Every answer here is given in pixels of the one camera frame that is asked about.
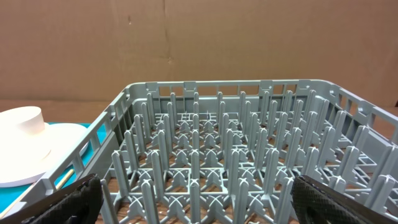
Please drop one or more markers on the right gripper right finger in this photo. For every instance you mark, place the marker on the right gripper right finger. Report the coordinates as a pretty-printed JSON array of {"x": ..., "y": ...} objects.
[{"x": 314, "y": 202}]

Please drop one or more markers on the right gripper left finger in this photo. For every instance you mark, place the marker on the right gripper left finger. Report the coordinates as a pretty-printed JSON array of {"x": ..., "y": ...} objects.
[{"x": 79, "y": 202}]

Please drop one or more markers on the white paper cup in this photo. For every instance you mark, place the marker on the white paper cup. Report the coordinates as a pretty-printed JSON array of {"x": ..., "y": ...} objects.
[{"x": 26, "y": 120}]

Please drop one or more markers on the large pink plate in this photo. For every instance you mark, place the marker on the large pink plate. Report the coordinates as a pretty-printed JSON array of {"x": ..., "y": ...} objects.
[{"x": 61, "y": 138}]

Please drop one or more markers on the teal plastic tray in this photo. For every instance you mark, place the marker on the teal plastic tray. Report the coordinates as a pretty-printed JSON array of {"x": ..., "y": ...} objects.
[{"x": 10, "y": 194}]

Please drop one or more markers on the white upturned bowl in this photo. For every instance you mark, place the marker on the white upturned bowl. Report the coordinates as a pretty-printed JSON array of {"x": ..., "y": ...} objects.
[{"x": 23, "y": 157}]

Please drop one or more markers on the grey dish rack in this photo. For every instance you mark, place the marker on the grey dish rack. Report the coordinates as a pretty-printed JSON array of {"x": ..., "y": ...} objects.
[{"x": 229, "y": 151}]

